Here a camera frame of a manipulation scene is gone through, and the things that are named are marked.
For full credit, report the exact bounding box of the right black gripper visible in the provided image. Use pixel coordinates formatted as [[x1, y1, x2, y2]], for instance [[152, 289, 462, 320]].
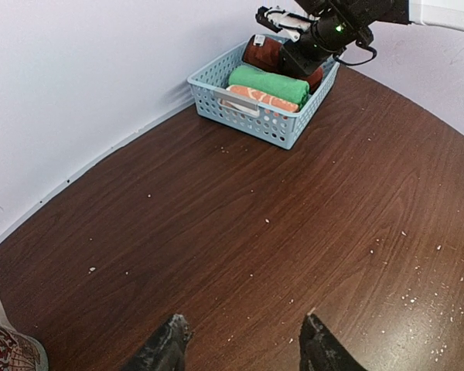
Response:
[[255, 6, 374, 77]]

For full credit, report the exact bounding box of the green rolled towel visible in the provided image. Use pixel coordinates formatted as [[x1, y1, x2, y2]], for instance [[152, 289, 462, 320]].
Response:
[[228, 65, 310, 108]]

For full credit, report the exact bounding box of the brown towel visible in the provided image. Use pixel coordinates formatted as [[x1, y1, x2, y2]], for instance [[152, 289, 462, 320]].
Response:
[[242, 34, 323, 94]]

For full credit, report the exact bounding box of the white patterned mug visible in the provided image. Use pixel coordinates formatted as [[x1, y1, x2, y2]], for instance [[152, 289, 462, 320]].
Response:
[[0, 299, 49, 371]]

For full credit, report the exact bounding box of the light blue plastic basket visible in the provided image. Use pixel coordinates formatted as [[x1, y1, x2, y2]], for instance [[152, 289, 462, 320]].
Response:
[[187, 41, 339, 150]]

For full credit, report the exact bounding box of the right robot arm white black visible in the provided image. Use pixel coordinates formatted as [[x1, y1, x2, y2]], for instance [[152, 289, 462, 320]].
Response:
[[255, 0, 464, 76]]

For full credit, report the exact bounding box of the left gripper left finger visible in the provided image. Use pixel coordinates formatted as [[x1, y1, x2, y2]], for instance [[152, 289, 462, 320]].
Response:
[[121, 314, 193, 371]]

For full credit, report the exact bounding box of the orange white rolled towel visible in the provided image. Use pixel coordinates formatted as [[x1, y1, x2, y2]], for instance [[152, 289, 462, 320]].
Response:
[[227, 85, 299, 113]]

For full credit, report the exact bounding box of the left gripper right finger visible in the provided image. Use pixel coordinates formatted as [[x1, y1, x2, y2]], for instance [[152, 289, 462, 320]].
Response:
[[299, 312, 367, 371]]

